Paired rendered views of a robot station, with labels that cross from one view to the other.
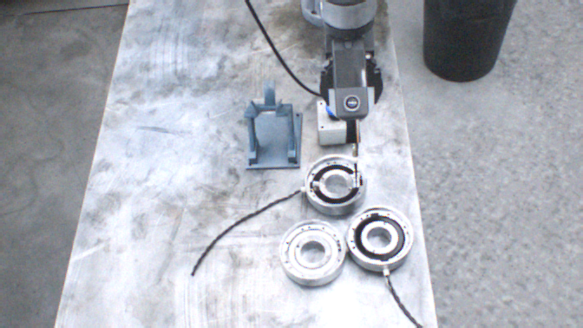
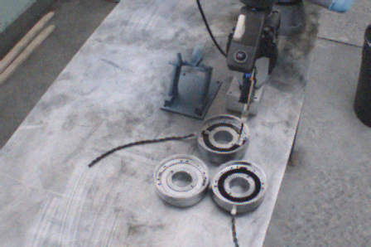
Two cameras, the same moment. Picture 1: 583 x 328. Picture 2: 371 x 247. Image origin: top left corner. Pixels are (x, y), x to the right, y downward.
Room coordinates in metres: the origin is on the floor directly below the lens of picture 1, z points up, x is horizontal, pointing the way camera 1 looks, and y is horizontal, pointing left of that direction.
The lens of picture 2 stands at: (-0.08, -0.15, 1.55)
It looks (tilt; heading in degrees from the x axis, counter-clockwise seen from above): 43 degrees down; 9
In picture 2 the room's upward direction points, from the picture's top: straight up
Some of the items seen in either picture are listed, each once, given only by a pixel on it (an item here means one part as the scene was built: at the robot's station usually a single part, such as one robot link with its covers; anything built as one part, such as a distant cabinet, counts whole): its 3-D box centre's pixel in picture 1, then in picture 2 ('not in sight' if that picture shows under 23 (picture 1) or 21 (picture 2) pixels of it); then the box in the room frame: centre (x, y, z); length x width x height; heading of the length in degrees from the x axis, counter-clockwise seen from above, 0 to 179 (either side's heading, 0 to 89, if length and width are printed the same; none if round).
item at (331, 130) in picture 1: (337, 119); (247, 92); (0.70, -0.10, 0.82); 0.08 x 0.07 x 0.05; 172
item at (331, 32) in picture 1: (349, 42); (257, 16); (0.63, -0.11, 1.07); 0.09 x 0.08 x 0.12; 169
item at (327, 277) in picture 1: (313, 253); (181, 181); (0.44, -0.01, 0.82); 0.10 x 0.10 x 0.04
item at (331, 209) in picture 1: (336, 186); (223, 139); (0.56, -0.07, 0.82); 0.10 x 0.10 x 0.04
